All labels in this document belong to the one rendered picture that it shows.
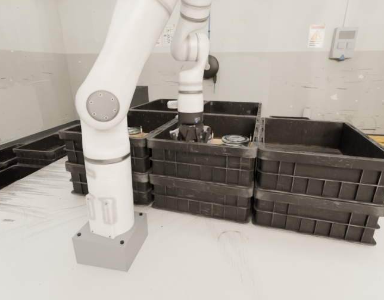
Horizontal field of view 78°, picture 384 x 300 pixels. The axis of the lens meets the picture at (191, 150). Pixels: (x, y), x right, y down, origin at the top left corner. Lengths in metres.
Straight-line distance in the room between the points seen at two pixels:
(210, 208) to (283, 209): 0.19
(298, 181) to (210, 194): 0.23
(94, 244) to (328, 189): 0.54
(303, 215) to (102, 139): 0.51
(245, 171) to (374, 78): 4.03
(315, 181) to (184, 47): 0.46
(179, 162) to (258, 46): 3.61
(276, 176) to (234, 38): 3.63
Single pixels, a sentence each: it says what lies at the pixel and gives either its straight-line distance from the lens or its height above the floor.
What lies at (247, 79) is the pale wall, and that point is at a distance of 4.13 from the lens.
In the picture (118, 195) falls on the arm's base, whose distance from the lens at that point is 0.52.
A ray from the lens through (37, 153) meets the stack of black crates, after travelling 1.85.
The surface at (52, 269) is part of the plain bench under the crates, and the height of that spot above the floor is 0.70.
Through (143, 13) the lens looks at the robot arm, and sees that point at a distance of 0.45.
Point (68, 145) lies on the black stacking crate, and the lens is 0.84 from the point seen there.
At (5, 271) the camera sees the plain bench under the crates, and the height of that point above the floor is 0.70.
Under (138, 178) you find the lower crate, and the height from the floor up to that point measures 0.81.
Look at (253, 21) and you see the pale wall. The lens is 4.17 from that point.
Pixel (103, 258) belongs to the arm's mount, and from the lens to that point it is 0.59.
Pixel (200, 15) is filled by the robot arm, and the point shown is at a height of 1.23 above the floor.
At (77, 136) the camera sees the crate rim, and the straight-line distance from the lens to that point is 0.79.
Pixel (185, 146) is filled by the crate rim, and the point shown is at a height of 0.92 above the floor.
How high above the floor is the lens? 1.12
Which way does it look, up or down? 20 degrees down
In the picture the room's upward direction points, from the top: straight up
